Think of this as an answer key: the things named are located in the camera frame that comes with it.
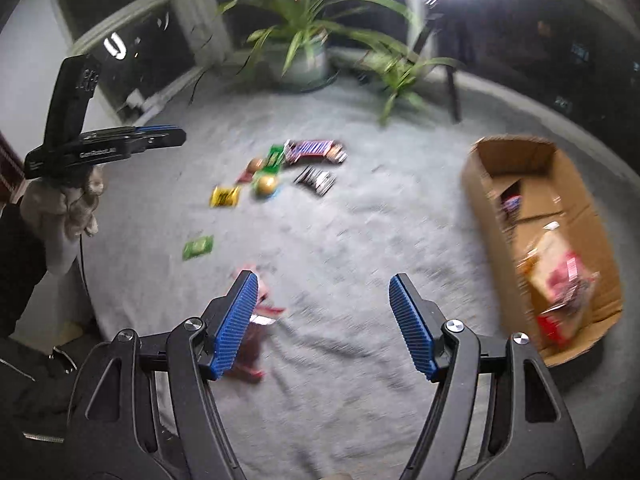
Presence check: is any light stand tripod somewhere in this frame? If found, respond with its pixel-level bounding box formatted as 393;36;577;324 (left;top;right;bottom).
405;0;463;124

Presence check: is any white power strip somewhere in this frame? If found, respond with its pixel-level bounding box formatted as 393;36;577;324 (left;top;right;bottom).
120;91;152;114

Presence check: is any person's left hand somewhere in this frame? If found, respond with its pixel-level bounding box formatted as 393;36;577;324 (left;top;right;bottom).
21;165;106;276

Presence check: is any red snack box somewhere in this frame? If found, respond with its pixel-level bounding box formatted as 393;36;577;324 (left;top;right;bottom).
537;305;587;351

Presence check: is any red blue snack packet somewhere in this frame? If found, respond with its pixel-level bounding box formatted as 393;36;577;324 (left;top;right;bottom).
499;194;525;231

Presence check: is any pink red snack bag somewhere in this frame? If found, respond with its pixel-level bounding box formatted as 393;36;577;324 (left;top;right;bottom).
530;252;601;311

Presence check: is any round yellow bun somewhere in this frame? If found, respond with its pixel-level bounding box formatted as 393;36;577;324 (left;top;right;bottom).
254;174;279;199

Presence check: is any purple snack bar pack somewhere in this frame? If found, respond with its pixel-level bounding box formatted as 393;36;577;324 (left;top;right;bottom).
283;139;348;166

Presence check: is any cardboard box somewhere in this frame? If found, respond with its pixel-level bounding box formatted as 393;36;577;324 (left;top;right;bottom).
460;135;625;368

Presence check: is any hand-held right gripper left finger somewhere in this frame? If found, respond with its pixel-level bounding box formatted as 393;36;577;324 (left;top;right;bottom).
65;270;261;480

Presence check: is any green pot saucer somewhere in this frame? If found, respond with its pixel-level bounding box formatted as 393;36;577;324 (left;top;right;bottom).
267;72;342;94

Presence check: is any beige snack bag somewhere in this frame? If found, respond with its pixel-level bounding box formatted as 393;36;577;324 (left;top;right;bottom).
520;222;570;272

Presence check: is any small spider plant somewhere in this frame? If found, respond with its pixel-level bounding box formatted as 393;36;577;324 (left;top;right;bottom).
357;50;463;127

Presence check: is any black striped snack pack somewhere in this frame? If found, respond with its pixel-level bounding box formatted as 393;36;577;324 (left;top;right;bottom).
294;166;337;196

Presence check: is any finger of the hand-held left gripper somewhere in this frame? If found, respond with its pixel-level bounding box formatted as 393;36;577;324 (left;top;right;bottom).
81;124;179;140
127;129;187;154

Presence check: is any large potted spider plant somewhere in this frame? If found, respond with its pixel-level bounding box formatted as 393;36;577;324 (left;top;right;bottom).
189;0;421;107

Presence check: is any white window frame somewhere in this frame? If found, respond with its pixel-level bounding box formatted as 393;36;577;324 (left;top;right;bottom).
50;0;236;126

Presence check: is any yellow snack packet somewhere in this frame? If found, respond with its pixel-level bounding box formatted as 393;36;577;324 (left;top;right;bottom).
209;185;242;209

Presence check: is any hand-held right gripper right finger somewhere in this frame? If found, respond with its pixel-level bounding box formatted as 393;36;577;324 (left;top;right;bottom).
389;274;587;480

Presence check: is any person's left forearm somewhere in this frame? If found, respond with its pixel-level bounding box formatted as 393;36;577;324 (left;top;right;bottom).
0;199;50;338

